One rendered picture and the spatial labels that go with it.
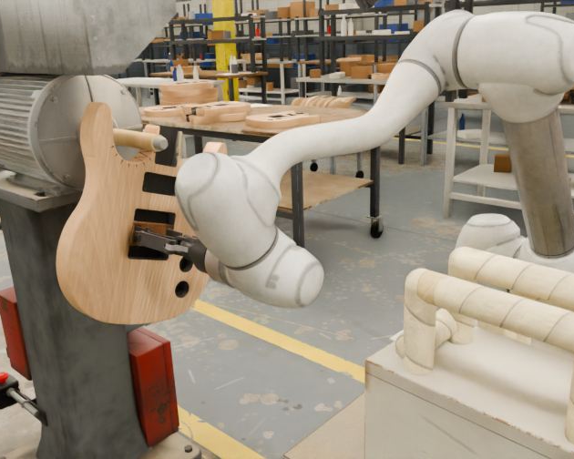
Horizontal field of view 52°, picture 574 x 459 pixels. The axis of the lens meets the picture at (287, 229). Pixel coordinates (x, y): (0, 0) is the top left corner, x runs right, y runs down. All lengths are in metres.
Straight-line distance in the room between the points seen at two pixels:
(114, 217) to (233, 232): 0.37
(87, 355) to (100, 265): 0.52
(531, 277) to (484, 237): 0.92
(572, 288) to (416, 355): 0.16
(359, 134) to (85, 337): 0.92
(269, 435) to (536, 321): 1.89
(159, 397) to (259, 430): 0.68
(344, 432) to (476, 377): 0.25
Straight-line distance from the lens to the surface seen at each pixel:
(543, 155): 1.23
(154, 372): 1.75
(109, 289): 1.18
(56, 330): 1.56
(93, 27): 1.00
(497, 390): 0.63
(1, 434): 2.66
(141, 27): 1.04
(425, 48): 1.17
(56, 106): 1.29
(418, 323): 0.61
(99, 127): 1.12
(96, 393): 1.70
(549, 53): 1.08
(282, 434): 2.36
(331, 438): 0.83
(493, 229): 1.54
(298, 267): 0.89
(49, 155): 1.29
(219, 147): 1.29
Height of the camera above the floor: 1.44
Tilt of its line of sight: 19 degrees down
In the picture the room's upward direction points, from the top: 2 degrees counter-clockwise
